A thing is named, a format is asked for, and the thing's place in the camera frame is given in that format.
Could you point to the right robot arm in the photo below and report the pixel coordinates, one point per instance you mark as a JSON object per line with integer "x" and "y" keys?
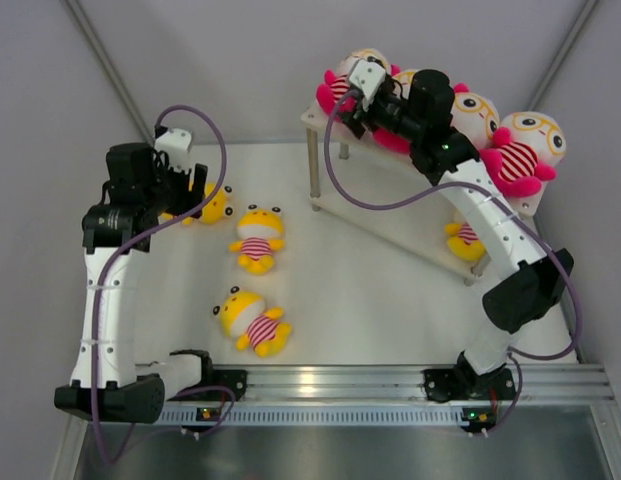
{"x": 532, "y": 275}

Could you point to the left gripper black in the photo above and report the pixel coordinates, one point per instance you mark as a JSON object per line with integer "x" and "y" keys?
{"x": 187, "y": 200}

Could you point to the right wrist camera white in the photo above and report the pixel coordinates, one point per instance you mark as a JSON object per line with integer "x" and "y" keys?
{"x": 366, "y": 77}

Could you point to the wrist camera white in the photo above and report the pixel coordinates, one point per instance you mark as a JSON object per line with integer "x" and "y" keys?
{"x": 366, "y": 77}
{"x": 177, "y": 144}

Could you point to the yellow plush sideways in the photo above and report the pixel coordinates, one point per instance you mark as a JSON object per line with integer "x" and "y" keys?
{"x": 218, "y": 208}

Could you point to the yellow plush under shelf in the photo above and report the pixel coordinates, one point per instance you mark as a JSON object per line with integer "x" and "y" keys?
{"x": 462, "y": 241}

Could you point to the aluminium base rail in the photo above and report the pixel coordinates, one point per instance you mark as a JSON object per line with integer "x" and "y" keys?
{"x": 380, "y": 395}

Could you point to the white two-tier shelf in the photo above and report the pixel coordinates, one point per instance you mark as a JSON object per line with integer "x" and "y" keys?
{"x": 383, "y": 193}

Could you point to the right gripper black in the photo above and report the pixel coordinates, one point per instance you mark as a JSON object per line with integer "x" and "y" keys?
{"x": 359, "y": 116}

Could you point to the yellow plush front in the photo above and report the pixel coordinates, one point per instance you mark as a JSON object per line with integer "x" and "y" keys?
{"x": 246, "y": 319}

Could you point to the pink plush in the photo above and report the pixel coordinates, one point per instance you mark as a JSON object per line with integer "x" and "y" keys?
{"x": 525, "y": 151}
{"x": 335, "y": 83}
{"x": 402, "y": 79}
{"x": 475, "y": 116}

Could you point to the yellow plush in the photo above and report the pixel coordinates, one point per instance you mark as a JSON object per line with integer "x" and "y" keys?
{"x": 246, "y": 319}
{"x": 260, "y": 235}
{"x": 462, "y": 241}

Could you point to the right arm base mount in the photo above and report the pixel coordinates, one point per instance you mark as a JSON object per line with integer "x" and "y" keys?
{"x": 443, "y": 385}

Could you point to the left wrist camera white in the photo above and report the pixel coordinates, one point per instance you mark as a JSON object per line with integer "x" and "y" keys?
{"x": 177, "y": 144}

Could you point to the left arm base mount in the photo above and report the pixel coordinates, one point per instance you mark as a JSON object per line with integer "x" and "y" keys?
{"x": 207, "y": 389}

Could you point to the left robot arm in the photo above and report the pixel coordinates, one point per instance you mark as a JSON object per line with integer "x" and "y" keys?
{"x": 144, "y": 181}

